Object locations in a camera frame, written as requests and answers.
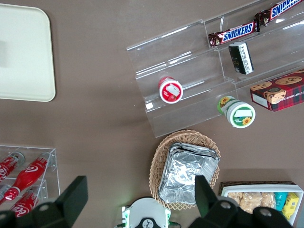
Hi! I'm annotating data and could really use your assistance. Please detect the teal snack packet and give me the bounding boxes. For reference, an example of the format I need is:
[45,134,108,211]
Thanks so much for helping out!
[274,191,289,212]

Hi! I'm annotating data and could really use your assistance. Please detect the wrapped oat bars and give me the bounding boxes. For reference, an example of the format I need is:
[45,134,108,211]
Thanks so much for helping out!
[227,191,276,215]

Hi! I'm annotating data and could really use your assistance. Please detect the clear acrylic bottle rack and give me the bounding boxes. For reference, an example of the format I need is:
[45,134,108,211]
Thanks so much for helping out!
[0,144,61,214]

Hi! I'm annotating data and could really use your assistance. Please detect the yellow snack packet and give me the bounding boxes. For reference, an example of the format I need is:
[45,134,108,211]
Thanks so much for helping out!
[282,192,300,221]

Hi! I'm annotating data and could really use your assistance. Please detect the red tartan cookie box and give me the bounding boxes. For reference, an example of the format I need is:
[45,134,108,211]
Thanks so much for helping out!
[249,69,304,113]

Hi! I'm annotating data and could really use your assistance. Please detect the stack of foil trays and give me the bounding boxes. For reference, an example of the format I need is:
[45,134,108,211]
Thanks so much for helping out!
[158,142,221,206]

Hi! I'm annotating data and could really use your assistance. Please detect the white snack bin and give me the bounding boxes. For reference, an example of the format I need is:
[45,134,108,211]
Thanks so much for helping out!
[221,184,304,226]

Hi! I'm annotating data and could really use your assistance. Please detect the red cola bottle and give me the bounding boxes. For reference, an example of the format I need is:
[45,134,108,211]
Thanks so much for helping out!
[9,187,40,218]
[3,152,50,201]
[0,152,26,184]

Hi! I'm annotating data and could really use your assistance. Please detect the clear acrylic tiered shelf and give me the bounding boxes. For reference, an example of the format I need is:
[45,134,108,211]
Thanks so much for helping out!
[126,0,304,139]

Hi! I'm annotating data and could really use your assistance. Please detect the tan wicker basket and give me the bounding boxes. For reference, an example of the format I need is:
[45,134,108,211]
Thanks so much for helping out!
[149,129,221,211]

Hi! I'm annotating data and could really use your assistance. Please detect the dark brown woven basket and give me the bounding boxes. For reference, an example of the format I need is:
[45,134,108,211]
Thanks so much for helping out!
[218,181,298,198]

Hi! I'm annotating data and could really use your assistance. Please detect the cream plastic tray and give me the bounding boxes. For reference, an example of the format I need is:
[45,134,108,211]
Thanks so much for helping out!
[0,3,57,103]

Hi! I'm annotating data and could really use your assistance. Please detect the green sunflower yogurt cup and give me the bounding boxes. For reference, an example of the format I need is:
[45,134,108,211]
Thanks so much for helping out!
[218,95,257,129]

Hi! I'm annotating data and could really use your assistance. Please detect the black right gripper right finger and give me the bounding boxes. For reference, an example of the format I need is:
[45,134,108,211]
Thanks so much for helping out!
[190,174,293,228]

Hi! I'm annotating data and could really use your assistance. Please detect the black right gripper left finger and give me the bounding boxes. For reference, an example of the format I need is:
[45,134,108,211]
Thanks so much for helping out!
[0,175,89,228]

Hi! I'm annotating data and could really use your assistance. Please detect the Snickers chocolate bar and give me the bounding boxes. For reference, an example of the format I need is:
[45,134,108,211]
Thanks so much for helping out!
[254,0,304,27]
[208,20,262,49]

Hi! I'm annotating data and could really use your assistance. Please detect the red strawberry yogurt cup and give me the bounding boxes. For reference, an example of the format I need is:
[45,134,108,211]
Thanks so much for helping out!
[158,76,184,105]

